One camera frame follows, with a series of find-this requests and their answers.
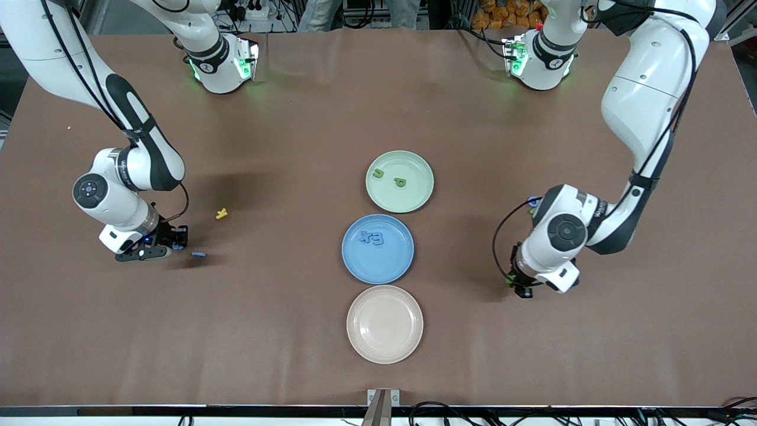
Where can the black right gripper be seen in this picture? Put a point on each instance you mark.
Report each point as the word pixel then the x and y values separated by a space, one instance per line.
pixel 166 235

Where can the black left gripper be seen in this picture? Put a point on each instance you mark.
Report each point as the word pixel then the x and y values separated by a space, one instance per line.
pixel 518 279

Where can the blue letter E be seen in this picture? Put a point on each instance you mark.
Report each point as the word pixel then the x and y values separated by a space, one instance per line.
pixel 377 238

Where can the blue letter X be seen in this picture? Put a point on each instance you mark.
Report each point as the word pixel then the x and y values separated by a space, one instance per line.
pixel 365 238

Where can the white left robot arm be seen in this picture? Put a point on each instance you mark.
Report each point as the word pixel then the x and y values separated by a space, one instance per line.
pixel 644 100

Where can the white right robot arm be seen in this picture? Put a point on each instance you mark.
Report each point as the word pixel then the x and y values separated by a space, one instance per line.
pixel 118 207

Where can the yellow letter K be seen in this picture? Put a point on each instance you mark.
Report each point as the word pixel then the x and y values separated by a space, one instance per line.
pixel 222 213

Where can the beige round plate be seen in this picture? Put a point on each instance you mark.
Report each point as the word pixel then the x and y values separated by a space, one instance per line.
pixel 384 324

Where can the blue round plate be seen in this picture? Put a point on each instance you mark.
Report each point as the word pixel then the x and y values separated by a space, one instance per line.
pixel 378 266

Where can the brown table cover sheet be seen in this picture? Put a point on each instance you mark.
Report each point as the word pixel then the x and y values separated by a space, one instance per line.
pixel 295 331

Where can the pale green round plate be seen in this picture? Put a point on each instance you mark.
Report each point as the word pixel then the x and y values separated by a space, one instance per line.
pixel 408 198

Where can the white power strip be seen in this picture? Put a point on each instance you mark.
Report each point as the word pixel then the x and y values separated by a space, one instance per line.
pixel 254 10

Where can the person in blue jeans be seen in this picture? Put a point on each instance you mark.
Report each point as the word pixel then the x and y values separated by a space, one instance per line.
pixel 319 12

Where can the orange snack bags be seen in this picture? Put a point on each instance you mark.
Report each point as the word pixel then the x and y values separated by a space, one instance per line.
pixel 502 15

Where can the grey metal camera mount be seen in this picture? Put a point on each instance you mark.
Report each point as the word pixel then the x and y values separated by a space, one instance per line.
pixel 381 408

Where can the aluminium frame profile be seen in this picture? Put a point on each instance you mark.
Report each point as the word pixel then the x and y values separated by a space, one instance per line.
pixel 736 18

